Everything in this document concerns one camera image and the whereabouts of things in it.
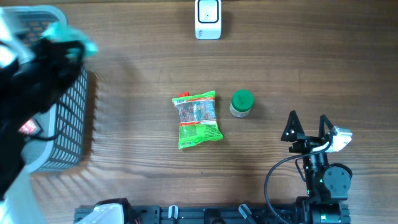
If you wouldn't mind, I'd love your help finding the grey plastic basket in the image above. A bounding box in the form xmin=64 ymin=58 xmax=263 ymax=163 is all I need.
xmin=1 ymin=6 xmax=88 ymax=173

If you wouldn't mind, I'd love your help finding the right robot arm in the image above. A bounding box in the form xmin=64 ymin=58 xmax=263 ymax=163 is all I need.
xmin=281 ymin=111 xmax=353 ymax=224

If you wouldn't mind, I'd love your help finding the green candy bag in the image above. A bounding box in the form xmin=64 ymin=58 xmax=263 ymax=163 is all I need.
xmin=172 ymin=90 xmax=223 ymax=150

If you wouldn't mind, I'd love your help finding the red Kleenex tissue pack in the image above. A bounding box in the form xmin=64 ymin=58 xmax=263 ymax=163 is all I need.
xmin=19 ymin=118 xmax=43 ymax=136

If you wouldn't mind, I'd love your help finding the red coffee stick sachet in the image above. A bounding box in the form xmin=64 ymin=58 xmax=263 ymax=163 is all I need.
xmin=178 ymin=91 xmax=190 ymax=98

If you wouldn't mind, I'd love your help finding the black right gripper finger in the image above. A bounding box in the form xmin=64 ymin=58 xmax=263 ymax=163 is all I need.
xmin=318 ymin=114 xmax=333 ymax=138
xmin=280 ymin=110 xmax=305 ymax=142

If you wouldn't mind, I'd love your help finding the white barcode scanner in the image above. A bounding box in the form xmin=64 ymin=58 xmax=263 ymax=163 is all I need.
xmin=195 ymin=0 xmax=221 ymax=40

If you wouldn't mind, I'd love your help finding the teal tissue pack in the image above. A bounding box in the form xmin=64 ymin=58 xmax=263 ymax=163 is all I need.
xmin=41 ymin=22 xmax=99 ymax=59

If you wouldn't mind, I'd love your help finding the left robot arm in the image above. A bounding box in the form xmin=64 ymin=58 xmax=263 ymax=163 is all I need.
xmin=1 ymin=7 xmax=98 ymax=223

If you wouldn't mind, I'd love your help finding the black right camera cable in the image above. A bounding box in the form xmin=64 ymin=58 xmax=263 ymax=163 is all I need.
xmin=264 ymin=141 xmax=332 ymax=224

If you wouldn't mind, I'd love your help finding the green lid jar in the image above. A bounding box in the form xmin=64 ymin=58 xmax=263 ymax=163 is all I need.
xmin=229 ymin=90 xmax=254 ymax=118

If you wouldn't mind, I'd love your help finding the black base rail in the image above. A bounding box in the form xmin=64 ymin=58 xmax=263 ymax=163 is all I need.
xmin=74 ymin=204 xmax=351 ymax=224

